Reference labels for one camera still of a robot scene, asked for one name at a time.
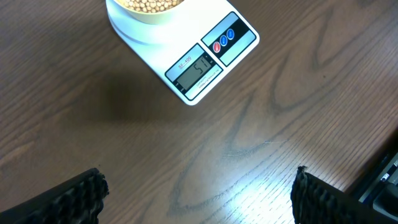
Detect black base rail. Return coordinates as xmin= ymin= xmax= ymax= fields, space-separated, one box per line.
xmin=351 ymin=152 xmax=397 ymax=221

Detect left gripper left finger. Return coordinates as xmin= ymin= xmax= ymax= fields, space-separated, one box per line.
xmin=1 ymin=168 xmax=109 ymax=224

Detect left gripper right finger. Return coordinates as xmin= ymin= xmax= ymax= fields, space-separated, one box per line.
xmin=290 ymin=166 xmax=397 ymax=224

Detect pale yellow bowl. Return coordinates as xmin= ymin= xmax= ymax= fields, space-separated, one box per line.
xmin=114 ymin=0 xmax=187 ymax=24

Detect white digital kitchen scale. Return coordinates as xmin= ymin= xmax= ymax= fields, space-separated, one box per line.
xmin=106 ymin=0 xmax=260 ymax=105

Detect soybeans in bowl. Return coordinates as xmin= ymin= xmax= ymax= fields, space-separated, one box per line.
xmin=117 ymin=0 xmax=183 ymax=13

